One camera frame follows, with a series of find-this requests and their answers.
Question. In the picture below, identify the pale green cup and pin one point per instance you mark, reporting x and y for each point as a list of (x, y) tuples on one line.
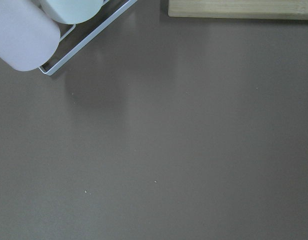
[(71, 11)]

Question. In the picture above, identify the lavender plastic cup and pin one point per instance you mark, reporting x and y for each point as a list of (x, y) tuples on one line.
[(28, 37)]

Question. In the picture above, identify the bamboo cutting board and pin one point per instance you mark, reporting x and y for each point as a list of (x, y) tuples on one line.
[(240, 9)]

